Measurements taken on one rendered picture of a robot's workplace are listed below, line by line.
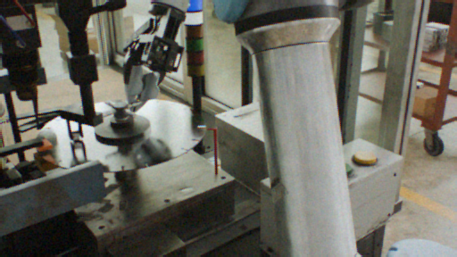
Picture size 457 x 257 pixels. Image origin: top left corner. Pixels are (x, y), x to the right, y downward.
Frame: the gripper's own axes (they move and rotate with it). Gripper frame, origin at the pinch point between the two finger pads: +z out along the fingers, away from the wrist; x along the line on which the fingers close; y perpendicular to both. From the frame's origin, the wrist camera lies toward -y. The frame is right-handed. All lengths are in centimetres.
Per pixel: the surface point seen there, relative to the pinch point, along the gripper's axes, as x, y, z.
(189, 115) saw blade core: 11.4, 3.5, -1.5
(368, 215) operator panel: 39, 33, 7
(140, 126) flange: 0.8, 4.2, 3.5
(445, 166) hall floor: 214, -54, -20
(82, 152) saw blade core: -9.3, 5.4, 10.9
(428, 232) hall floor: 166, -26, 14
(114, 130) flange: -3.6, 3.1, 5.8
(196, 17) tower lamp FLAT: 12.4, -7.9, -24.0
